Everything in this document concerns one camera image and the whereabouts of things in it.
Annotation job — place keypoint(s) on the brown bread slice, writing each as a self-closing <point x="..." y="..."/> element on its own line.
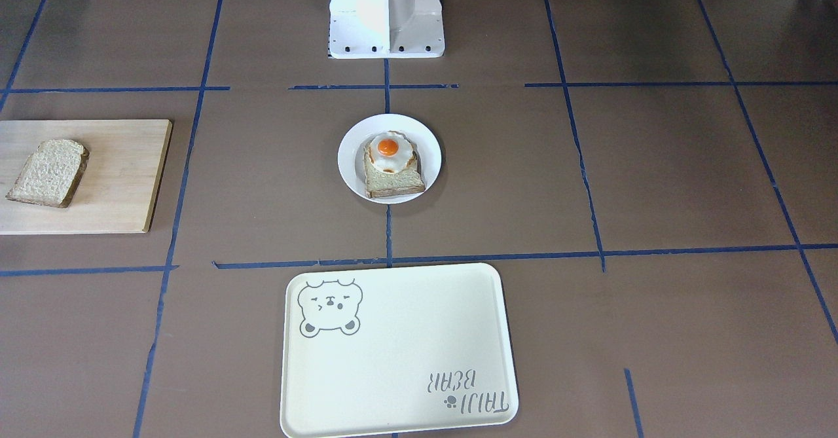
<point x="51" y="175"/>

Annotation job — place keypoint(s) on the bottom bread slice on plate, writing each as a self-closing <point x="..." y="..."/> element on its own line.
<point x="379" y="184"/>

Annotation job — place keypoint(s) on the white round plate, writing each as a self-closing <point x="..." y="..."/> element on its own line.
<point x="350" y="154"/>

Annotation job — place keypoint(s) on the fried egg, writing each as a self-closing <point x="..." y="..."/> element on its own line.
<point x="390" y="152"/>

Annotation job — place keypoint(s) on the cream bear serving tray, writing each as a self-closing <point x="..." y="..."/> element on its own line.
<point x="396" y="350"/>

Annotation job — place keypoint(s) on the wooden cutting board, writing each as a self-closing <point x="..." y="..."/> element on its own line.
<point x="117" y="191"/>

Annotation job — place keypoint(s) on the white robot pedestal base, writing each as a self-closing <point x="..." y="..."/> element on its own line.
<point x="385" y="29"/>

